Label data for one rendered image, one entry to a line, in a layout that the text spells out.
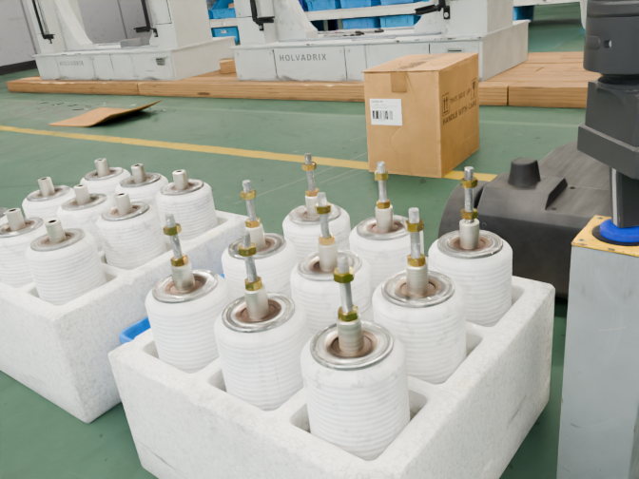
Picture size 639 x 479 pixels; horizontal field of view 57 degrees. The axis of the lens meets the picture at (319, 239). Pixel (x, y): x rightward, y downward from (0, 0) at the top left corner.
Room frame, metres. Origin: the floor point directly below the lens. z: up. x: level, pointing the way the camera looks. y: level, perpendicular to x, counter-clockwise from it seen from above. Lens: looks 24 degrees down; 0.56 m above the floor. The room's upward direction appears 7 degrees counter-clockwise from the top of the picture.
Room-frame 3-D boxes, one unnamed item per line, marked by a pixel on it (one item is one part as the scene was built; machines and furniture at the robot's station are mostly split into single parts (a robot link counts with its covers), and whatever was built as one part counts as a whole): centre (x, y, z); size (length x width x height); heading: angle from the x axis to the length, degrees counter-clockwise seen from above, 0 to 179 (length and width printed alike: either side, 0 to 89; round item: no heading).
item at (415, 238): (0.54, -0.09, 0.30); 0.01 x 0.01 x 0.08
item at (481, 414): (0.62, -0.01, 0.09); 0.39 x 0.39 x 0.18; 48
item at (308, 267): (0.62, -0.01, 0.25); 0.08 x 0.08 x 0.01
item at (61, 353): (0.97, 0.39, 0.09); 0.39 x 0.39 x 0.18; 50
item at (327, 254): (0.62, -0.01, 0.26); 0.02 x 0.02 x 0.03
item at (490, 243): (0.63, -0.17, 0.25); 0.08 x 0.08 x 0.01
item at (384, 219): (0.70, -0.09, 0.26); 0.02 x 0.02 x 0.03
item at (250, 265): (0.53, 0.07, 0.30); 0.01 x 0.01 x 0.08
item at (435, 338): (0.54, -0.09, 0.16); 0.10 x 0.10 x 0.18
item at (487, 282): (0.63, -0.17, 0.16); 0.10 x 0.10 x 0.18
